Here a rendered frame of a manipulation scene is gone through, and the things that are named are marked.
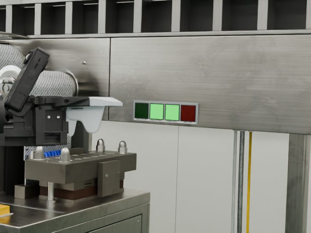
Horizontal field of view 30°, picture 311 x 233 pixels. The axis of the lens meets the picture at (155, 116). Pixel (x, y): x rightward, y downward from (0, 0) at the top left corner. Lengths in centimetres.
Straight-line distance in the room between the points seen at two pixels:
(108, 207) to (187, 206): 279
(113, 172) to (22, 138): 97
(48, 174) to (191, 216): 291
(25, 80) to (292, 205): 124
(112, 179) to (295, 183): 60
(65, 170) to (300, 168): 76
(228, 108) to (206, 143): 263
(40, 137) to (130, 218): 107
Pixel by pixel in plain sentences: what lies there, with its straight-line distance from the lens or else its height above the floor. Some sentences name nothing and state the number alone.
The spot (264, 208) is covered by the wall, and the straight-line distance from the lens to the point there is 437.
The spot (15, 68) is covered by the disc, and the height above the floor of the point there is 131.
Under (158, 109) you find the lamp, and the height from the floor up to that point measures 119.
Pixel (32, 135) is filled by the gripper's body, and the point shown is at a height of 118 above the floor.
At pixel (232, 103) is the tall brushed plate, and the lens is 186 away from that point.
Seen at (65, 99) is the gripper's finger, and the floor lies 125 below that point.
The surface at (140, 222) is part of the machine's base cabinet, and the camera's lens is 204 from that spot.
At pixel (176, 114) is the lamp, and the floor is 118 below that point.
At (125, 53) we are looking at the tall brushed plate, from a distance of 206.
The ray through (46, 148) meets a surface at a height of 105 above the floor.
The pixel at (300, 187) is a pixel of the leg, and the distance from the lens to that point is 198.
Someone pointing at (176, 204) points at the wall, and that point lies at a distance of 467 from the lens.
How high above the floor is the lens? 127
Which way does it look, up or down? 3 degrees down
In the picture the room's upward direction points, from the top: 2 degrees clockwise
